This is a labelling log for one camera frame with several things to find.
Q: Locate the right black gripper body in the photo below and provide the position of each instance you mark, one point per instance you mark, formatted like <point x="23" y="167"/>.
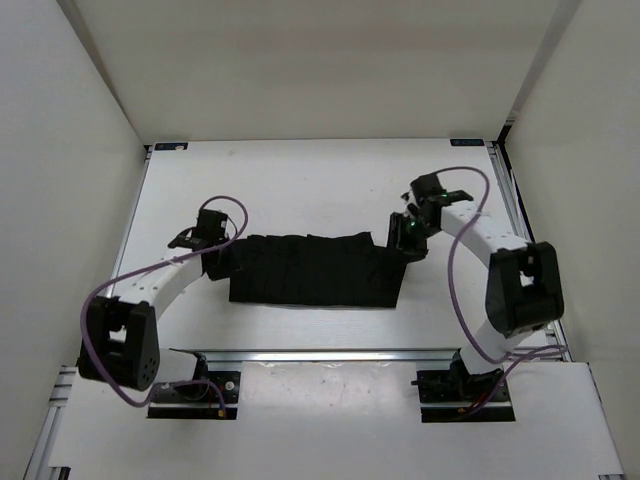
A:
<point x="410" y="234"/>

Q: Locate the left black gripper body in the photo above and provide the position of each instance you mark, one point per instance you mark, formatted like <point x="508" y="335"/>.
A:
<point x="223" y="268"/>

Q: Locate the black skirt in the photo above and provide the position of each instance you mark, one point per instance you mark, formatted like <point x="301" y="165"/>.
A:
<point x="312" y="271"/>

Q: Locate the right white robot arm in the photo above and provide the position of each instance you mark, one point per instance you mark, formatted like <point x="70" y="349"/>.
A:
<point x="523" y="290"/>

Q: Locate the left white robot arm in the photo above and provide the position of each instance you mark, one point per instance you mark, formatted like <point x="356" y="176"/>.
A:
<point x="123" y="329"/>

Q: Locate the left blue corner label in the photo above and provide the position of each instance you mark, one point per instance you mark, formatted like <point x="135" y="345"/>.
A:
<point x="171" y="146"/>

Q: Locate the blue corner label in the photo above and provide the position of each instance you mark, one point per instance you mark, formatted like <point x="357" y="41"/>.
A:
<point x="466" y="142"/>
<point x="171" y="146"/>

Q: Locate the right blue corner label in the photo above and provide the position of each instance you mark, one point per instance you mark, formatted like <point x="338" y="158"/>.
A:
<point x="466" y="142"/>

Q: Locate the white front cover panel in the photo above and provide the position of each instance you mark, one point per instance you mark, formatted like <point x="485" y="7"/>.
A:
<point x="347" y="421"/>

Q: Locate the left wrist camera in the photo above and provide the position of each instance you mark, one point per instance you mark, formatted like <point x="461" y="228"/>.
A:
<point x="211" y="226"/>

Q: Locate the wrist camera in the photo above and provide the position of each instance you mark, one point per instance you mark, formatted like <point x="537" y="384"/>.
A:
<point x="425" y="187"/>
<point x="211" y="226"/>

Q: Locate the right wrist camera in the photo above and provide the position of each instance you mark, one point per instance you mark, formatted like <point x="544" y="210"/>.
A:
<point x="425" y="187"/>

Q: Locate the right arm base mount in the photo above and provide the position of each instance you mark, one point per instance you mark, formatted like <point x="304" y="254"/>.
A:
<point x="449" y="396"/>

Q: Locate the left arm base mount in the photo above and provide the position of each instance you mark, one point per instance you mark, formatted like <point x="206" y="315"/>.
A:
<point x="214" y="397"/>

